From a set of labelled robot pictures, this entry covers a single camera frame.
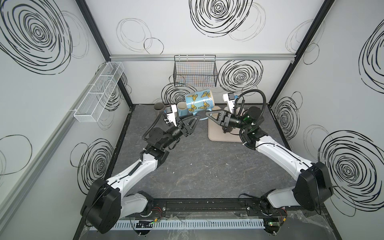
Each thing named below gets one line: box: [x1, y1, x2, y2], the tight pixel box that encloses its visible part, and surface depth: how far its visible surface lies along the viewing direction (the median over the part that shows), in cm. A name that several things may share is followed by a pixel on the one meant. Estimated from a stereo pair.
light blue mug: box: [196, 110, 209, 121], surface depth 64 cm
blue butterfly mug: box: [185, 89, 215, 115], surface depth 61 cm
